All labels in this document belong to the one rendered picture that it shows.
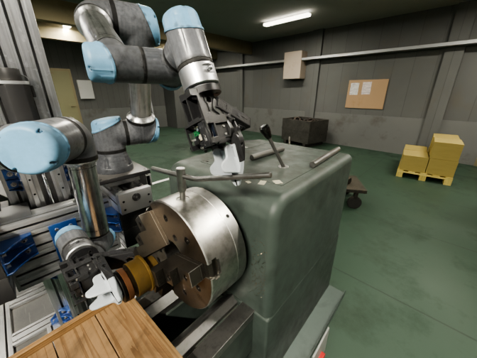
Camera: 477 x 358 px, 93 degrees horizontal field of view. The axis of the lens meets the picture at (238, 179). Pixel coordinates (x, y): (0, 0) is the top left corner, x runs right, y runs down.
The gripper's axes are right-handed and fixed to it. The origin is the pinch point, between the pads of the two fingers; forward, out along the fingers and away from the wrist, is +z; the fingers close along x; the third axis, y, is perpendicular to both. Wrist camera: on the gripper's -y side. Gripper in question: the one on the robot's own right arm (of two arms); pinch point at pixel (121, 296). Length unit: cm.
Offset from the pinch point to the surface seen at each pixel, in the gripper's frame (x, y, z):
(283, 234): 6.0, -35.5, 17.9
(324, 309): -55, -74, 21
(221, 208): 12.8, -25.7, 4.6
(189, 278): 3.3, -11.4, 9.6
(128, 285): 1.7, -1.9, -0.1
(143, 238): 6.5, -9.3, -7.2
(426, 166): -84, -492, 27
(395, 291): -109, -176, 43
